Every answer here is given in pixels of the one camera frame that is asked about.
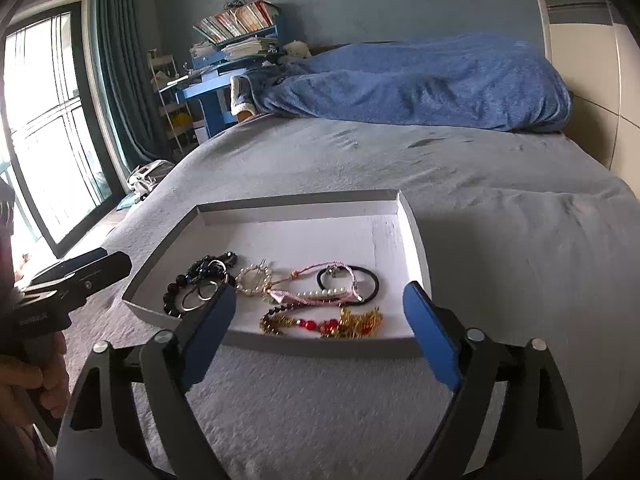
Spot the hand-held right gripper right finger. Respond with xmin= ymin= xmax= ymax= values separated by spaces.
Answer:
xmin=401 ymin=280 xmax=584 ymax=480

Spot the pink cord bracelet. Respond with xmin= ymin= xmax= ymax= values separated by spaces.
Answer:
xmin=269 ymin=259 xmax=364 ymax=307

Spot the white plush toy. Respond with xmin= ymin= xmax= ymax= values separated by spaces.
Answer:
xmin=277 ymin=40 xmax=312 ymax=65

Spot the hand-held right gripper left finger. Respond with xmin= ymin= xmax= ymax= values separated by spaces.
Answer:
xmin=54 ymin=284 xmax=238 ymax=480

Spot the teal curtain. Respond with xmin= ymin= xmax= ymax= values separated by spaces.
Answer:
xmin=90 ymin=0 xmax=174 ymax=171

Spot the pearl bracelet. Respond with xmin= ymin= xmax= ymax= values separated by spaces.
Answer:
xmin=234 ymin=259 xmax=276 ymax=297

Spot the white trolley rack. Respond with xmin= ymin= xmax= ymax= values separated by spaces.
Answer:
xmin=146 ymin=49 xmax=201 ymax=151

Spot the black hair tie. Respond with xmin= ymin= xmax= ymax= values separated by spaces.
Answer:
xmin=317 ymin=264 xmax=381 ymax=307

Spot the black framed window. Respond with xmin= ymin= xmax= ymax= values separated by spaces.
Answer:
xmin=0 ymin=2 xmax=126 ymax=261

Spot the row of books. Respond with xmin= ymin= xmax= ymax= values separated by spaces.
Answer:
xmin=192 ymin=1 xmax=281 ymax=44

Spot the small black bead bracelet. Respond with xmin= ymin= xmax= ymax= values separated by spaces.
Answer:
xmin=192 ymin=252 xmax=239 ymax=282

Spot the person's left hand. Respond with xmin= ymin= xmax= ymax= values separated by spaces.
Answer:
xmin=0 ymin=332 xmax=71 ymax=419

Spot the cream padded headboard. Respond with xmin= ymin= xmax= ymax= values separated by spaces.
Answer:
xmin=530 ymin=0 xmax=640 ymax=187

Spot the white shallow box tray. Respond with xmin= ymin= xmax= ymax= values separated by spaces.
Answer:
xmin=121 ymin=189 xmax=432 ymax=361

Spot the pearl hair clip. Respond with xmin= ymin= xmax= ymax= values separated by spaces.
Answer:
xmin=299 ymin=287 xmax=352 ymax=302

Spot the blue fleece blanket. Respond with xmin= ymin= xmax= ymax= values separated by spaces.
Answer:
xmin=231 ymin=31 xmax=573 ymax=134

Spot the large dark bead bracelet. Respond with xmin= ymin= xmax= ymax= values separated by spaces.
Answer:
xmin=163 ymin=271 xmax=202 ymax=317

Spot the red and gold bead bracelet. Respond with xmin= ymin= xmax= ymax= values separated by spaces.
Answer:
xmin=258 ymin=305 xmax=342 ymax=337

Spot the white bag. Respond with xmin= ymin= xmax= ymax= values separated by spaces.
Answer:
xmin=126 ymin=160 xmax=176 ymax=196

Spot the stack of papers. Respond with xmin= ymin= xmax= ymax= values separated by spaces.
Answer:
xmin=190 ymin=36 xmax=279 ymax=59

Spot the blue desk with shelf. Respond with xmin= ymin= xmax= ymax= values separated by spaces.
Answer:
xmin=175 ymin=15 xmax=289 ymax=139

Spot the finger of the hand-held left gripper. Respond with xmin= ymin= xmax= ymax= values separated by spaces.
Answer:
xmin=17 ymin=248 xmax=132 ymax=311

